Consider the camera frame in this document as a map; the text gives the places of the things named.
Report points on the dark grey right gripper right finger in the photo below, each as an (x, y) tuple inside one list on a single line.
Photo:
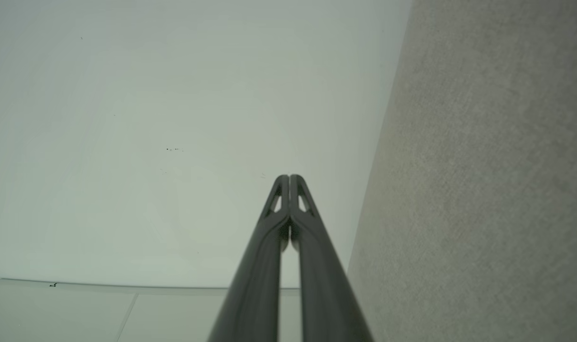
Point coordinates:
[(326, 294)]

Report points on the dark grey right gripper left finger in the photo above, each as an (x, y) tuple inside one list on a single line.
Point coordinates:
[(255, 285)]

